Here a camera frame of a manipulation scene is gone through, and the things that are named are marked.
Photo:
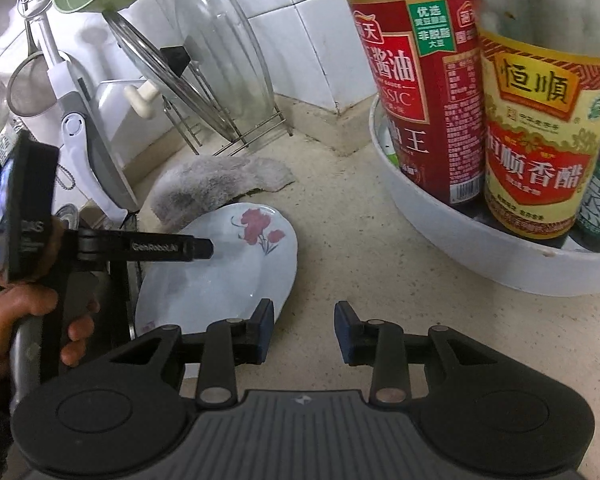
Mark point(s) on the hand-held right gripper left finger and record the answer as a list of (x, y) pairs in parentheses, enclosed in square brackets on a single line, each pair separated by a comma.
[(266, 327)]

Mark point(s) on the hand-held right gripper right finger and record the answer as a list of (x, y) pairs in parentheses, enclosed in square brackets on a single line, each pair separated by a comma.
[(344, 332)]

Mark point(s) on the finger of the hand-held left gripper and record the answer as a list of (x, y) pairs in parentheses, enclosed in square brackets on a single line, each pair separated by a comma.
[(155, 249)]

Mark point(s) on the white plate with red flower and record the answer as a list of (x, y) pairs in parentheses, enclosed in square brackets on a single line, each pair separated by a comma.
[(215, 270)]

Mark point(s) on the person's left hand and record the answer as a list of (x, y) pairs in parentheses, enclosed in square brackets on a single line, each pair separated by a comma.
[(2, 325)]

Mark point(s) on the grey dish cloth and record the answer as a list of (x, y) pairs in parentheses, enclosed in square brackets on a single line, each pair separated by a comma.
[(205, 180)]

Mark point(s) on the white grey handheld appliance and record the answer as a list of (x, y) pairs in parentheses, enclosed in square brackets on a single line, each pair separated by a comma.
[(75, 110)]

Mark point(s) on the metal mesh strainer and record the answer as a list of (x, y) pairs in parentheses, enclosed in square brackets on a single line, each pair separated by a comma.
[(25, 85)]

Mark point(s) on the white round tray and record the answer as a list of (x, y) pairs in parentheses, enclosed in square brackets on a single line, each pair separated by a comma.
[(455, 245)]

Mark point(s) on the cream plastic knob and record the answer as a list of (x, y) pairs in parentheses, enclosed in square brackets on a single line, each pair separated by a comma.
[(142, 100)]

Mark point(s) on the metal lid rack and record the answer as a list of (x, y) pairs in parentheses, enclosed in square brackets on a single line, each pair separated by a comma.
[(260, 127)]

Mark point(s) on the glass lid with black knob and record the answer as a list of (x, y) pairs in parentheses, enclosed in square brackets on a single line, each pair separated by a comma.
[(140, 55)]

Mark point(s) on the large clear glass lid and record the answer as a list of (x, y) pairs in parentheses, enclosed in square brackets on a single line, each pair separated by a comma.
[(215, 50)]

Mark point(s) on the red label sauce bottle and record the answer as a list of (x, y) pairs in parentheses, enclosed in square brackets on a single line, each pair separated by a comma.
[(415, 110)]

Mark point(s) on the yellow label vinegar bottle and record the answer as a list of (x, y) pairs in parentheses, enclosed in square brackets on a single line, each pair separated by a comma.
[(535, 160)]

